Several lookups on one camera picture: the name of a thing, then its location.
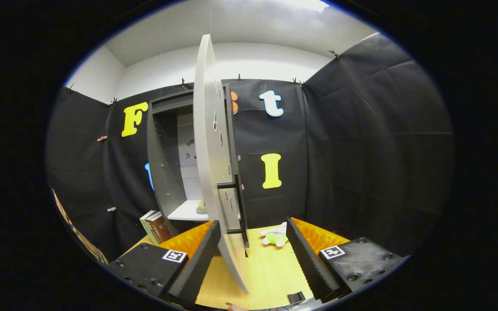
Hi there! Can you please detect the black backdrop cloth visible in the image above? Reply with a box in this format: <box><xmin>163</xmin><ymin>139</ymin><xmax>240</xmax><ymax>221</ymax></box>
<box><xmin>46</xmin><ymin>32</ymin><xmax>454</xmax><ymax>264</ymax></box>

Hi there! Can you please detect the pink and green plush toy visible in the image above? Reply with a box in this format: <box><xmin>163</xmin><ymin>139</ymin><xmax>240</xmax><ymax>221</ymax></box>
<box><xmin>260</xmin><ymin>222</ymin><xmax>289</xmax><ymax>248</ymax></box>

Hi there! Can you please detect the black door handle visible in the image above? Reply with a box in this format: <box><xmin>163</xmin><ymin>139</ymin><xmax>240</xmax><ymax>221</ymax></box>
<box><xmin>217</xmin><ymin>174</ymin><xmax>249</xmax><ymax>248</ymax></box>

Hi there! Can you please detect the dark grey cabinet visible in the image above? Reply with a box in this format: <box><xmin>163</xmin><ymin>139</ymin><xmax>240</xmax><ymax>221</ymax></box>
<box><xmin>146</xmin><ymin>84</ymin><xmax>243</xmax><ymax>237</ymax></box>

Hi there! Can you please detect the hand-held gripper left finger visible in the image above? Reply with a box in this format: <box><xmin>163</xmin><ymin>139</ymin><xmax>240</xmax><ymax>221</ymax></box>
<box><xmin>106</xmin><ymin>220</ymin><xmax>222</xmax><ymax>308</ymax></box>

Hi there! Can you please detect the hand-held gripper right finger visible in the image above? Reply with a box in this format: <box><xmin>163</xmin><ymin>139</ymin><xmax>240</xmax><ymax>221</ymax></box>
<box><xmin>286</xmin><ymin>217</ymin><xmax>407</xmax><ymax>303</ymax></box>

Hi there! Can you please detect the brown patterned panel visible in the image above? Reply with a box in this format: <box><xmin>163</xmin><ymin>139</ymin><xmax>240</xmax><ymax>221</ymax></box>
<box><xmin>51</xmin><ymin>189</ymin><xmax>109</xmax><ymax>265</ymax></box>

